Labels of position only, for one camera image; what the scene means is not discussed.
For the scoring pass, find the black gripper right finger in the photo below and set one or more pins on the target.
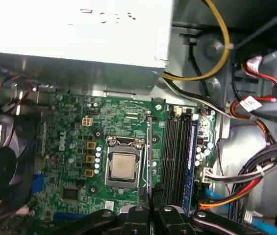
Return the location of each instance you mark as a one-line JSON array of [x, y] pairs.
[[170, 220]]

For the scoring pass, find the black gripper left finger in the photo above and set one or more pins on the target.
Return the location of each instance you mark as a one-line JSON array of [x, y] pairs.
[[135, 220]]

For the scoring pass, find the black RAM slot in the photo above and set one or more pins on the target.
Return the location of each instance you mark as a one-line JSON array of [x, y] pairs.
[[183, 159], [175, 159], [168, 159]]

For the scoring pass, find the metal CPU socket cover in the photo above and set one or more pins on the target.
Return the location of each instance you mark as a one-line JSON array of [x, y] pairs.
[[122, 182]]

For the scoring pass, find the silver CPU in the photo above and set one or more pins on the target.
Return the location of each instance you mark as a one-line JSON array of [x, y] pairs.
[[123, 166]]

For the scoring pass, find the blue expansion slot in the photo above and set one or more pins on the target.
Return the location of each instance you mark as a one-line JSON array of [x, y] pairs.
[[67, 216]]

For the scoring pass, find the black PC case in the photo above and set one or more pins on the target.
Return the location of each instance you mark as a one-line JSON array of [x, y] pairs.
[[246, 147]]

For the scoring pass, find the green motherboard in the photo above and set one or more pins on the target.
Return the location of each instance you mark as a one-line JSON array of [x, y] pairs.
[[118, 110]]

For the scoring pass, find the black case fan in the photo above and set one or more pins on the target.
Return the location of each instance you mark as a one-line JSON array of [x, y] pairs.
[[3, 166]]

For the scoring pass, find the grey power supply unit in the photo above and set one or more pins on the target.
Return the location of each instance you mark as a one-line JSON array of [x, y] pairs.
[[79, 36]]

